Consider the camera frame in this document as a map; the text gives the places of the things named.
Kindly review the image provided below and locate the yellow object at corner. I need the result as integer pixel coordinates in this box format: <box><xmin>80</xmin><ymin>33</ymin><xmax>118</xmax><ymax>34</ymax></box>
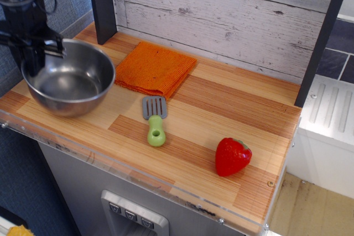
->
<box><xmin>6</xmin><ymin>226</ymin><xmax>34</xmax><ymax>236</ymax></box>

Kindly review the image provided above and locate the dark grey post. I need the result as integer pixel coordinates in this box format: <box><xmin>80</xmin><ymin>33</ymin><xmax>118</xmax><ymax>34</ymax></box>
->
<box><xmin>91</xmin><ymin>0</ymin><xmax>117</xmax><ymax>45</ymax></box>
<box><xmin>294</xmin><ymin>0</ymin><xmax>343</xmax><ymax>108</ymax></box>

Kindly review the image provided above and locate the orange folded cloth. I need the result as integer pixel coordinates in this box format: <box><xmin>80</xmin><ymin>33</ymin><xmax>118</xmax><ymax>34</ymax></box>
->
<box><xmin>114</xmin><ymin>41</ymin><xmax>197</xmax><ymax>99</ymax></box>

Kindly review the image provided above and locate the stainless steel bowl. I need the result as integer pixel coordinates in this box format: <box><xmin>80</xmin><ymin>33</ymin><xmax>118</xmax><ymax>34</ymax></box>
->
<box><xmin>21</xmin><ymin>39</ymin><xmax>116</xmax><ymax>117</ymax></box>

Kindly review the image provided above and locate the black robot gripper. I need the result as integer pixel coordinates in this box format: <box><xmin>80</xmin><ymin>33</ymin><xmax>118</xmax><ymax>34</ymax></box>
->
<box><xmin>1</xmin><ymin>0</ymin><xmax>66</xmax><ymax>77</ymax></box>

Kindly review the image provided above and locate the red toy strawberry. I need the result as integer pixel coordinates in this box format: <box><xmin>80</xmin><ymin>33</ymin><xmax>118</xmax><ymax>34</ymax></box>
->
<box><xmin>215</xmin><ymin>138</ymin><xmax>252</xmax><ymax>177</ymax></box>

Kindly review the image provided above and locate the white ribbed toy sink unit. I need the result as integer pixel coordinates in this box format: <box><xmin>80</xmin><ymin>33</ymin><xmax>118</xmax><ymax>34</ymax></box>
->
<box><xmin>287</xmin><ymin>75</ymin><xmax>353</xmax><ymax>198</ymax></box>

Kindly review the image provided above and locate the silver dispenser panel with buttons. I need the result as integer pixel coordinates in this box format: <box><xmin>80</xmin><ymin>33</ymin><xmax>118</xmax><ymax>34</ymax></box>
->
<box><xmin>101</xmin><ymin>190</ymin><xmax>170</xmax><ymax>235</ymax></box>

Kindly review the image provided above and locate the clear acrylic table edge guard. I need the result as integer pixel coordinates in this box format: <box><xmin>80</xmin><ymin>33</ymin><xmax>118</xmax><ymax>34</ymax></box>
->
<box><xmin>1</xmin><ymin>111</ymin><xmax>269</xmax><ymax>235</ymax></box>

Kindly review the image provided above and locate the dark grey right post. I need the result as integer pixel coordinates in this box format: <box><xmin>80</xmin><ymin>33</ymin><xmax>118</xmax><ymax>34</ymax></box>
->
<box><xmin>294</xmin><ymin>0</ymin><xmax>343</xmax><ymax>108</ymax></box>

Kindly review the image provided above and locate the green handled grey toy spatula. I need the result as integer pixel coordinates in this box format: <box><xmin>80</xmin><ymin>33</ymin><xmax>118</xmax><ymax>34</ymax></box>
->
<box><xmin>142</xmin><ymin>96</ymin><xmax>167</xmax><ymax>147</ymax></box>

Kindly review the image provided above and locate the dark grey left post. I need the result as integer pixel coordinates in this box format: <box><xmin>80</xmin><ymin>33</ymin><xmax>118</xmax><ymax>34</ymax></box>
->
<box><xmin>91</xmin><ymin>0</ymin><xmax>117</xmax><ymax>45</ymax></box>

